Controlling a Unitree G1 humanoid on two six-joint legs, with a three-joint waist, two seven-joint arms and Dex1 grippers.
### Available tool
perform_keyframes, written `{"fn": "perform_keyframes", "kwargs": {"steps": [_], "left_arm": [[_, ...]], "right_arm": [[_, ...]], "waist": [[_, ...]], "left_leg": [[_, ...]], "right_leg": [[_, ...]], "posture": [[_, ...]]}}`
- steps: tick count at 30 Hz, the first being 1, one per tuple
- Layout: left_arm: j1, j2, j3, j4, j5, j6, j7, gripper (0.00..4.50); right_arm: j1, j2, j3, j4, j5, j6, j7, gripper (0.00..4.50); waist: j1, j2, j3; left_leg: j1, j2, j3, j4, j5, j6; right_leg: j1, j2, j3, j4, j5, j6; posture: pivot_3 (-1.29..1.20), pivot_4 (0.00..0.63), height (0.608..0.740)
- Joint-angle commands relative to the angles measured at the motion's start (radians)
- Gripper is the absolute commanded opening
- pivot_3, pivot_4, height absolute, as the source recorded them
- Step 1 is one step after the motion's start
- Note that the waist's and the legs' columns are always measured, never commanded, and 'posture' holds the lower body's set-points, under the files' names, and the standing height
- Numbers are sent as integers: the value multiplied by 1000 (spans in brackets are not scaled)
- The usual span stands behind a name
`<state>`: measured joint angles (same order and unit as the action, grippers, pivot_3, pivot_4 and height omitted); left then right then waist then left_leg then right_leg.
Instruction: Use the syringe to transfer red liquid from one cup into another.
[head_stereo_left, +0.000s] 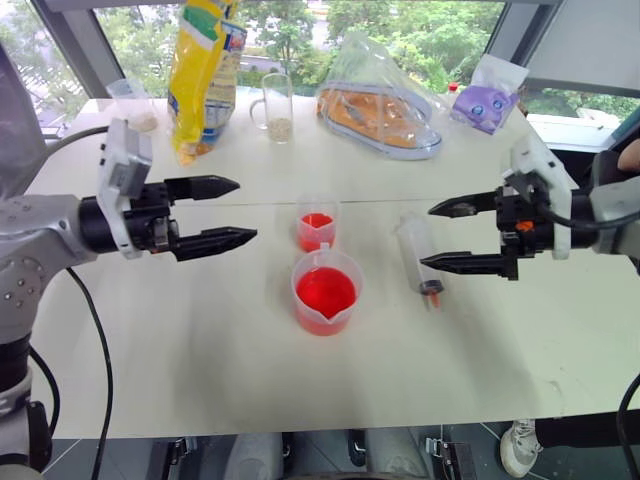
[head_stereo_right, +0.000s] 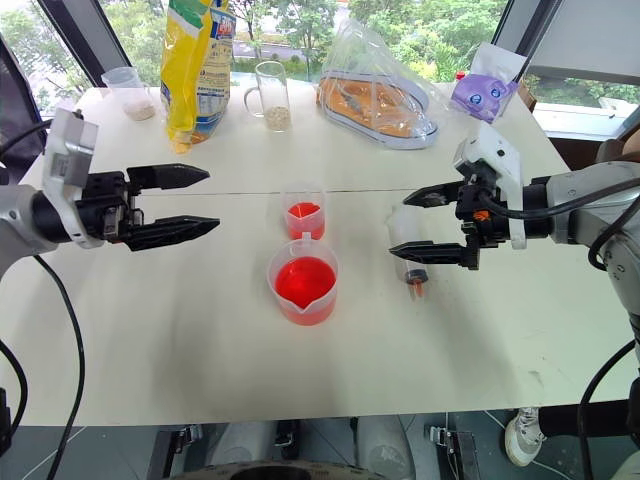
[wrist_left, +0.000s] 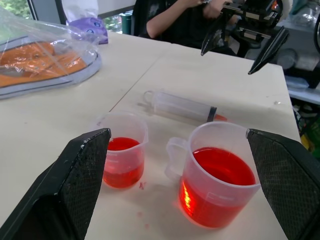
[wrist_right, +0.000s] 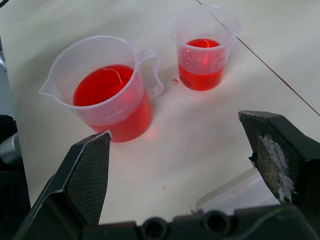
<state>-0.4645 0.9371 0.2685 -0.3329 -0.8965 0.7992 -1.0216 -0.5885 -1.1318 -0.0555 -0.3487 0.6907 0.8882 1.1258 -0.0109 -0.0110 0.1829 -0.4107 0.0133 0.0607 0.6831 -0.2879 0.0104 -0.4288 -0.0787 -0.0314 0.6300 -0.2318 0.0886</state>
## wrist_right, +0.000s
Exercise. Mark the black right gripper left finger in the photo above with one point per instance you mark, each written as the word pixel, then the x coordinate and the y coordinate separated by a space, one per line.
pixel 85 180

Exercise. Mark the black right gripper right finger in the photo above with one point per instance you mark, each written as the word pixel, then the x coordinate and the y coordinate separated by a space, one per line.
pixel 290 150

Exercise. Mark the small beaker with red liquid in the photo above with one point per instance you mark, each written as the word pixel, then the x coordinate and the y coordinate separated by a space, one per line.
pixel 201 67

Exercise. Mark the silver and black robot body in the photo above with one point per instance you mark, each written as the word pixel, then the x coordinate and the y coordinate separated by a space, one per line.
pixel 8 150

